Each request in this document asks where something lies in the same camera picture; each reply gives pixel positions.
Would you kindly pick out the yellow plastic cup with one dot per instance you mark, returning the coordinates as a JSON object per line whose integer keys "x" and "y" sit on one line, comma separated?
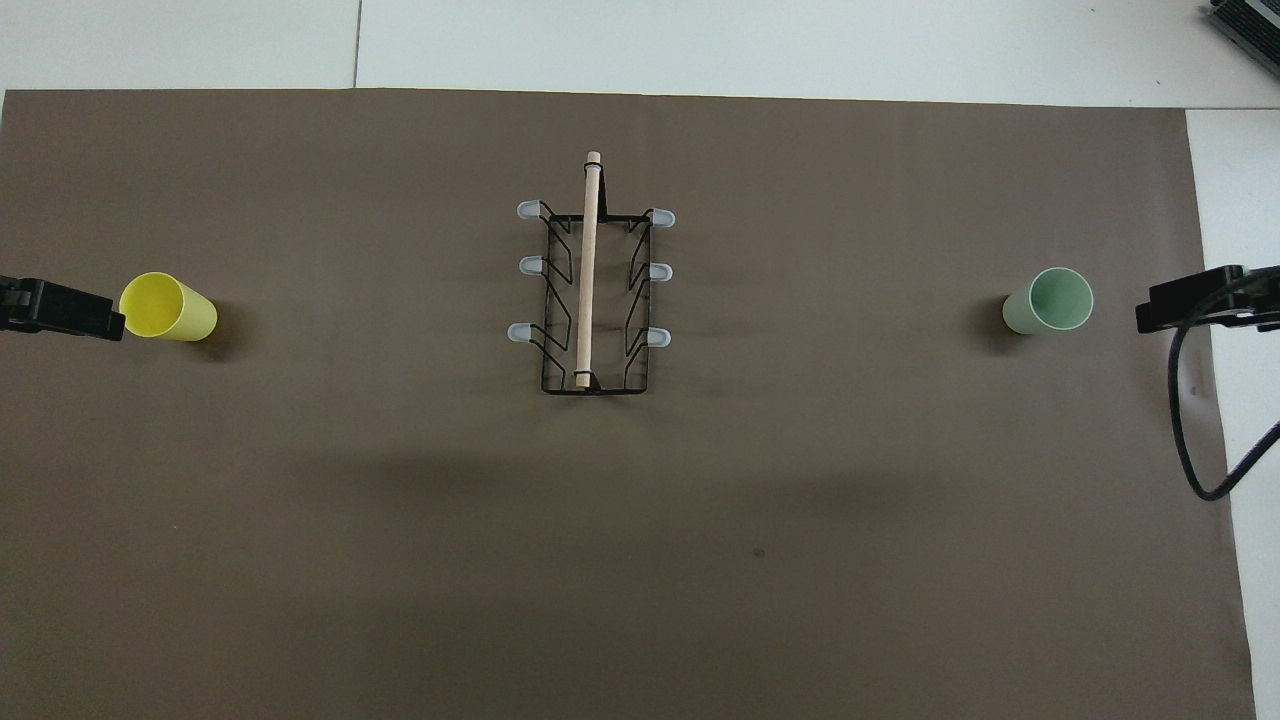
{"x": 185, "y": 315}

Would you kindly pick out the pale green plastic cup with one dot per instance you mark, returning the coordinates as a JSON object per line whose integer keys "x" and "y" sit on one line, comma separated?
{"x": 1060, "y": 300}

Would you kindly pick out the grey ribbed device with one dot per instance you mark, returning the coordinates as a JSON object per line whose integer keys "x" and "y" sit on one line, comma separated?
{"x": 1255, "y": 20}

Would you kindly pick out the brown paper table mat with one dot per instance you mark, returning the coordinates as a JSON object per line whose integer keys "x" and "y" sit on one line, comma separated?
{"x": 400, "y": 500}

